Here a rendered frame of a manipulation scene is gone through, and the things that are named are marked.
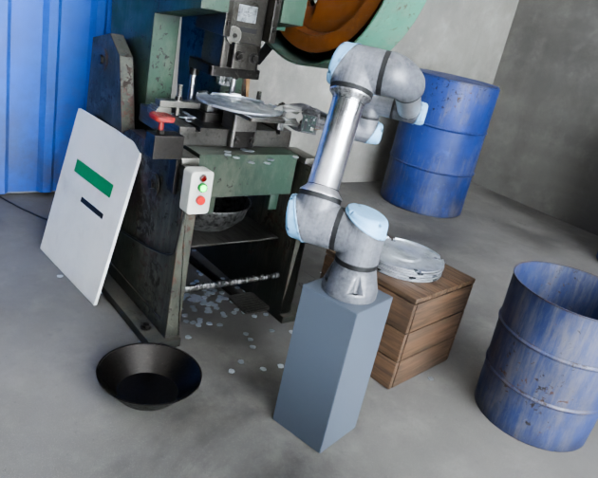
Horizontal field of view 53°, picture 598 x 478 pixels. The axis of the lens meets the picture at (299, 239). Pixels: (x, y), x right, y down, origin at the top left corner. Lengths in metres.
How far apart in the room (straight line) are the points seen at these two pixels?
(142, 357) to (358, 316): 0.74
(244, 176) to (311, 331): 0.63
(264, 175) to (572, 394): 1.18
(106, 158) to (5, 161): 0.93
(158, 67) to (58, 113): 1.04
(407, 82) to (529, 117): 3.57
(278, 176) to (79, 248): 0.81
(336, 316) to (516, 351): 0.68
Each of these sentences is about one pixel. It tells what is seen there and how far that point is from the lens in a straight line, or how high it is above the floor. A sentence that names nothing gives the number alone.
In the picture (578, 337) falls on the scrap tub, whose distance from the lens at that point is 1.91.
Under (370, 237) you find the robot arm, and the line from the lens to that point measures 1.49.
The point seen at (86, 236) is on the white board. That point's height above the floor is 0.19.
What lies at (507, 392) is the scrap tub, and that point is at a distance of 2.06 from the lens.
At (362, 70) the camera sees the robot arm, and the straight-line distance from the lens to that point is 1.58.
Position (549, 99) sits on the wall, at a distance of 5.05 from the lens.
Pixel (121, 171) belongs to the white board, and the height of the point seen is 0.48.
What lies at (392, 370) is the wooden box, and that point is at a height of 0.08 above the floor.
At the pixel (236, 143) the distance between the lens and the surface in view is 2.00.
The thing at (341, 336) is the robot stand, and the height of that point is 0.37.
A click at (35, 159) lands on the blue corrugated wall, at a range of 3.18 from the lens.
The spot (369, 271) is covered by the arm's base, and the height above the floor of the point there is 0.54.
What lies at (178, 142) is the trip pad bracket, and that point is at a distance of 1.80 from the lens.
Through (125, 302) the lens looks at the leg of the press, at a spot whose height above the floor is 0.03.
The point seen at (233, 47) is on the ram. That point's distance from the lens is 2.00.
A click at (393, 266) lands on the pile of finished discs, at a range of 2.01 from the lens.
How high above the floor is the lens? 1.14
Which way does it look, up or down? 21 degrees down
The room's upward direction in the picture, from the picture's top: 12 degrees clockwise
